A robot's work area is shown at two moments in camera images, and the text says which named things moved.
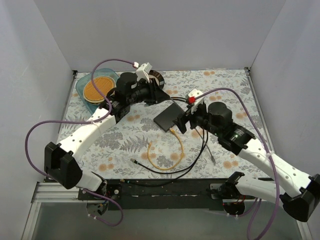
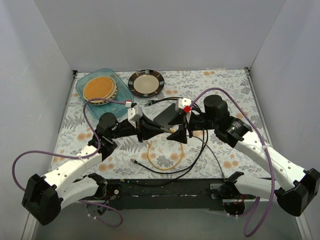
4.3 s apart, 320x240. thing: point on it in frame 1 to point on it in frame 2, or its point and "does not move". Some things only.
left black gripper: (152, 89) to (141, 128)
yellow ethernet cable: (150, 144) does not move
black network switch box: (165, 119) does not move
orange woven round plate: (103, 84) does not move
